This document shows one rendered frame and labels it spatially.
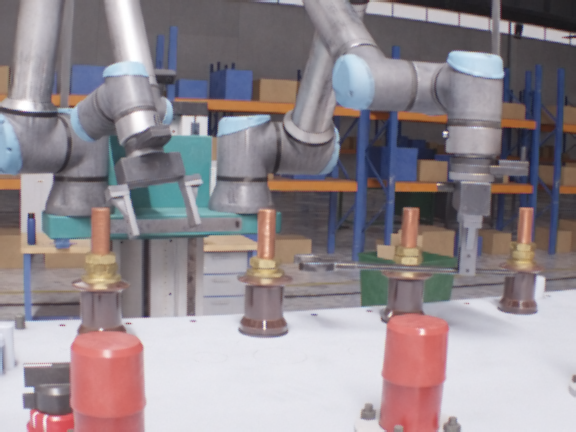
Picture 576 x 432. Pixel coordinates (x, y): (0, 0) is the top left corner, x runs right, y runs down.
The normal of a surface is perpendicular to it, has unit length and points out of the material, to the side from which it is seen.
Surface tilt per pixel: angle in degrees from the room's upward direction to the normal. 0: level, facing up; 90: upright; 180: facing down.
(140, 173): 67
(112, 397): 89
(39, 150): 100
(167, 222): 90
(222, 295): 90
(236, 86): 90
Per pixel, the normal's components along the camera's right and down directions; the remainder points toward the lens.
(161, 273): 0.44, 0.11
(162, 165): 0.51, -0.30
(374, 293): -0.80, 0.10
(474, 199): -0.16, 0.09
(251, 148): 0.24, 0.11
